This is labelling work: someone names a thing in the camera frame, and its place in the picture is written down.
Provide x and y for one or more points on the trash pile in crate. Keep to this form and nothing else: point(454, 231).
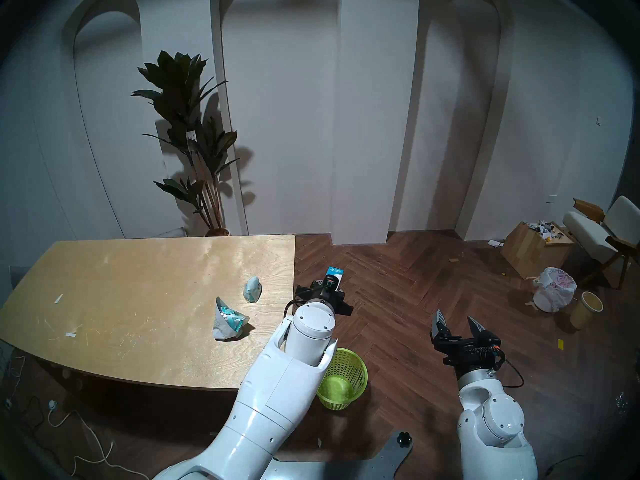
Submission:
point(545, 230)

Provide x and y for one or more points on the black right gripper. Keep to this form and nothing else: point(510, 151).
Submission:
point(467, 356)

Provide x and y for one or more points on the tall potted green plant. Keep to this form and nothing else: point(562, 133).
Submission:
point(177, 84)

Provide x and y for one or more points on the green mesh trash basket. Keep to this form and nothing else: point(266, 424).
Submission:
point(350, 374)

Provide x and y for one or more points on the yellow paper bucket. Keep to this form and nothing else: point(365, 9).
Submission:
point(584, 314)

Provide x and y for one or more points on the black base knob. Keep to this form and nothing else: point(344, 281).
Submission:
point(403, 438)

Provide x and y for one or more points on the white bin with plastic bag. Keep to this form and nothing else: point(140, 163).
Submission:
point(554, 289)

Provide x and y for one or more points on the white carton with teal print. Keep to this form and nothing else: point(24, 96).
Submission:
point(336, 274)

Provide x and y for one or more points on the white cushioned wooden armchair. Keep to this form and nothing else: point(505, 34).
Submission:
point(590, 234)

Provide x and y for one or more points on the silver teal snack bag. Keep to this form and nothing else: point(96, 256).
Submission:
point(227, 324)

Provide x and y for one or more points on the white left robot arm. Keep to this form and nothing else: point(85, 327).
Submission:
point(280, 384)

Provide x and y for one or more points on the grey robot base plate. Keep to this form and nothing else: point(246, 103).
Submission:
point(360, 466)

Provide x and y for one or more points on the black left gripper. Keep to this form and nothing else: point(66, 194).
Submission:
point(327, 296)

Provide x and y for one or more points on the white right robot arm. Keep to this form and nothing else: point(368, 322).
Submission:
point(495, 424)

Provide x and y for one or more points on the light wooden table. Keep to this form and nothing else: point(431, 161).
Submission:
point(150, 284)

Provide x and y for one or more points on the crumpled clear plastic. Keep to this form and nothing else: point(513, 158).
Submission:
point(621, 403)

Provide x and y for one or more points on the white plant tag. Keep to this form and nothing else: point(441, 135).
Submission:
point(191, 136)

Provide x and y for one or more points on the light blue mask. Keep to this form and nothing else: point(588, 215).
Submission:
point(252, 290)

